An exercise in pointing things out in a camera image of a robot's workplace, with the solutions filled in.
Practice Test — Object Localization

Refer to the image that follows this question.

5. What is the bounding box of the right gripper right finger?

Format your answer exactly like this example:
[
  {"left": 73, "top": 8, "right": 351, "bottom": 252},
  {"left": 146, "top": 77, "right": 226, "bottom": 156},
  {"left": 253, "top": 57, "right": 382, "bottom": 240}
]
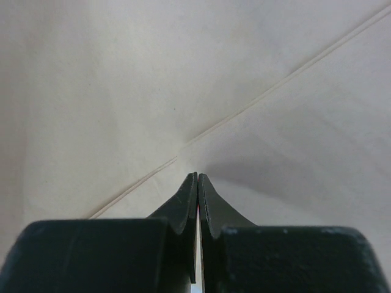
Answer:
[{"left": 198, "top": 174, "right": 390, "bottom": 292}]

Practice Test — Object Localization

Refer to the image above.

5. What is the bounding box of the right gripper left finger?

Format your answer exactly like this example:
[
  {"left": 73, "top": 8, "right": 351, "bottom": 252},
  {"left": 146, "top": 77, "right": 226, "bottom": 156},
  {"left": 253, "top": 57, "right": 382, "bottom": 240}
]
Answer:
[{"left": 1, "top": 173, "right": 198, "bottom": 292}]

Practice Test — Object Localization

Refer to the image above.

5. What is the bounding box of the beige cloth mat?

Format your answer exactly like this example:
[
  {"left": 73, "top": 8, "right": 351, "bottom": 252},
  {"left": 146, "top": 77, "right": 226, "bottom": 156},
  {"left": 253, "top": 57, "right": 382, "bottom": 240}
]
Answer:
[{"left": 0, "top": 0, "right": 391, "bottom": 245}]

